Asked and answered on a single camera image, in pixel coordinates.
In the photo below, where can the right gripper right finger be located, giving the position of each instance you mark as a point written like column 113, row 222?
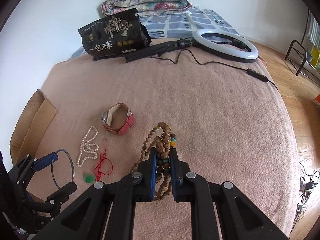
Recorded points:
column 178, row 170

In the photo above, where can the black snack bag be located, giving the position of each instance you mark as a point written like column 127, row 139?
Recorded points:
column 115, row 35

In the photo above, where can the red leather strap watch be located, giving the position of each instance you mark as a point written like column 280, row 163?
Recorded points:
column 118, row 119

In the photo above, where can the thin dark metal bangle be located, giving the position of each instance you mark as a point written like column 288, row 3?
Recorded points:
column 59, row 168

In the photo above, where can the white ring light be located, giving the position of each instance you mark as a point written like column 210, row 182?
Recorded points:
column 225, row 45

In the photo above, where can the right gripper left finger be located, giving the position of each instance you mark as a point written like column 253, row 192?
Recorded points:
column 146, row 188

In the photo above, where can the pink bed blanket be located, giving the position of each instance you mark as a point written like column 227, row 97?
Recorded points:
column 229, row 126

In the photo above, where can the black metal clothes rack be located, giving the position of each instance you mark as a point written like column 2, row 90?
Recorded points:
column 303, row 55

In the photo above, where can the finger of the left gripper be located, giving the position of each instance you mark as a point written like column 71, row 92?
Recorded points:
column 62, row 195
column 45, row 161

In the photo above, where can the blue checkered bed sheet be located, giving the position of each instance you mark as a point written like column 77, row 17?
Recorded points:
column 180, row 25

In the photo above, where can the black folded tripod stand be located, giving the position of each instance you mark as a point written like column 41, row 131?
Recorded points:
column 157, row 49

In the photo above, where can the brown cardboard box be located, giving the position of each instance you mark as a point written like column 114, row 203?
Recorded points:
column 31, row 126

